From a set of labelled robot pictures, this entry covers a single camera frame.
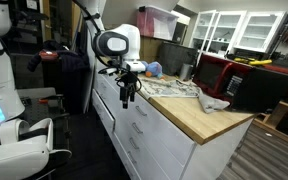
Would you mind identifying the blue plush toy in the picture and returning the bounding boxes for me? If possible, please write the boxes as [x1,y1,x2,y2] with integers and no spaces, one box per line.
[140,60,167,81]

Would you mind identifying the dark jacket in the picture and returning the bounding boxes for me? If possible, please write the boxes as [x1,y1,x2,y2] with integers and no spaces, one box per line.
[27,39,92,73]

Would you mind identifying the black clamp orange tip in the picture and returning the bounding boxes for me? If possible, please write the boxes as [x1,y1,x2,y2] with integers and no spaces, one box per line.
[37,94,66,105]

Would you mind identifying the white glass door cabinet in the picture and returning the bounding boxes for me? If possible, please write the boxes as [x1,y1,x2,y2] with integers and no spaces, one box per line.
[188,9,288,54]

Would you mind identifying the black perforated robot stand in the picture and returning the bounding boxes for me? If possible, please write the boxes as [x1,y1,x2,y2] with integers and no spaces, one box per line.
[15,87,72,158]

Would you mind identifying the red black microwave oven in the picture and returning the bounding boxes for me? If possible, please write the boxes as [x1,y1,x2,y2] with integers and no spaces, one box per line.
[192,53,288,114]

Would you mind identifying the black cabinet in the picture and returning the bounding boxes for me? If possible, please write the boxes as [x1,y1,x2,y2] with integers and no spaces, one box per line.
[42,61,87,115]

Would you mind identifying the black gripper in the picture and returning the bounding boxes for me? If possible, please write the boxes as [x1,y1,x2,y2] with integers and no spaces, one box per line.
[117,72,141,110]

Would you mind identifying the dark storage shelf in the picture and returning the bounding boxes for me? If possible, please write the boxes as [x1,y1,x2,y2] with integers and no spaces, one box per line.
[0,0,52,89]

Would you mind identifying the patterned white cloth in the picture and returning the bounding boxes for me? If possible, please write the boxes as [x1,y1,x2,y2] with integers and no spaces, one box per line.
[137,76,203,100]

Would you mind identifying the white drawer with steel handle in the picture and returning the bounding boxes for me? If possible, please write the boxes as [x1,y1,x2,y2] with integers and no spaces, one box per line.
[93,75,118,118]
[115,112,174,180]
[94,63,119,108]
[91,89,116,134]
[115,125,154,180]
[115,136,142,180]
[116,98,188,180]

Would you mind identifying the clear plastic storage bin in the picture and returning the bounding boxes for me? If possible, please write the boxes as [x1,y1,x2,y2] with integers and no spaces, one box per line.
[136,5,180,42]

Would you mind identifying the wooden workbench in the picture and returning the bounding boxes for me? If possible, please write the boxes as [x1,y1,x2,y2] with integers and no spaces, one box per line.
[251,84,288,151]

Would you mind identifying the white drawer cabinet wooden top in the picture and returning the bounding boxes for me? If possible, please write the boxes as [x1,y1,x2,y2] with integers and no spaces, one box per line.
[91,58,257,180]

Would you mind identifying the yellow black power tool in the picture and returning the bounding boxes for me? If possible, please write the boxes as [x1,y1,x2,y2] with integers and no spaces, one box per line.
[233,57,274,67]

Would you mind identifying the metal cup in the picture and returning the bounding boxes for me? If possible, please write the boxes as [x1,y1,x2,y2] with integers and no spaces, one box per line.
[178,63,195,82]

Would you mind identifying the white panel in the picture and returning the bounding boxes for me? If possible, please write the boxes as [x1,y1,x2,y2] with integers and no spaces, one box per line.
[81,0,101,114]

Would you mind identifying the grey crumpled cloth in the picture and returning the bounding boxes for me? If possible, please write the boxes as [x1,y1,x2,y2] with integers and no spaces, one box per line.
[197,89,232,115]

